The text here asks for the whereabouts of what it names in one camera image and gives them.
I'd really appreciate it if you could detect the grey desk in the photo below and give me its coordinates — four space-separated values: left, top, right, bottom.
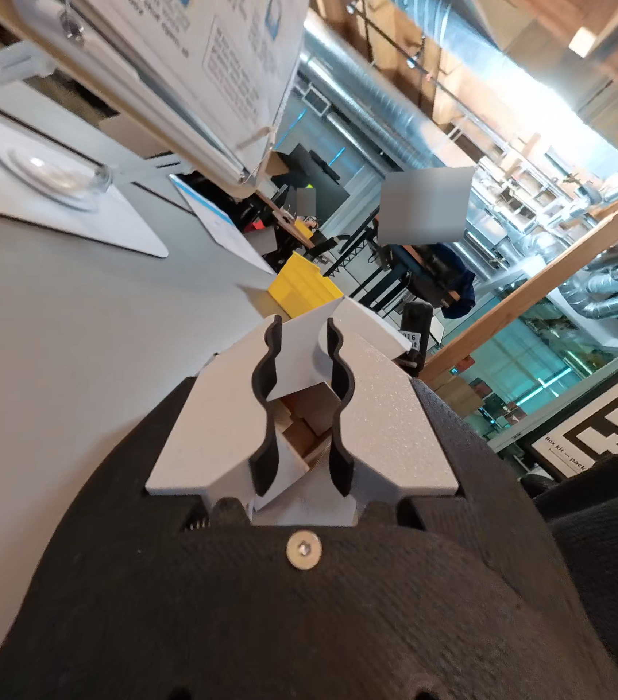
0 41 293 700

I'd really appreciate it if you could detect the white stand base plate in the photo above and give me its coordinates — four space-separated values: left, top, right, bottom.
0 101 170 259

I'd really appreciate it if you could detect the framed marker sign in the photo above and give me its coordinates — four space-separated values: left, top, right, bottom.
522 369 618 482

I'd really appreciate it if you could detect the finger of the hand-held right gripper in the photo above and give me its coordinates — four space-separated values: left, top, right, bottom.
335 298 415 363

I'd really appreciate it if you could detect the large silver ventilation duct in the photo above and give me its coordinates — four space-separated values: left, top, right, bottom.
298 0 507 171

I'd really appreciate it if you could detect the yellow plastic bin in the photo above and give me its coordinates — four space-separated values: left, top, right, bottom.
267 250 346 322

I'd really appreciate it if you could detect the wooden board with papers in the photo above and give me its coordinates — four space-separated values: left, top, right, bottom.
0 0 310 199

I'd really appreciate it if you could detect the black monitor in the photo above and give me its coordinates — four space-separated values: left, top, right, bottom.
273 143 351 219

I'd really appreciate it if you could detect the cluster of silver pipes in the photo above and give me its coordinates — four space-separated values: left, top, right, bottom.
555 159 618 329

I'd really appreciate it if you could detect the laminated paper sheet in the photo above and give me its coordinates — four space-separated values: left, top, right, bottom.
169 174 278 275

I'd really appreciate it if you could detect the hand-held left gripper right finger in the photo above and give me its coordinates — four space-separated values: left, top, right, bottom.
327 317 461 499

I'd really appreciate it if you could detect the wooden beam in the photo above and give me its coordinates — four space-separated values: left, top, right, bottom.
418 191 618 384

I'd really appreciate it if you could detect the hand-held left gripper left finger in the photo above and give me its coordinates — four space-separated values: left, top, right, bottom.
145 314 283 499

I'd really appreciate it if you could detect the white cardboard box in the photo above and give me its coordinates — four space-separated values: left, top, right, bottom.
200 309 364 527

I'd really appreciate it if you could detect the round stand foot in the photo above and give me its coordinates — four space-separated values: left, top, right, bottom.
7 147 114 213

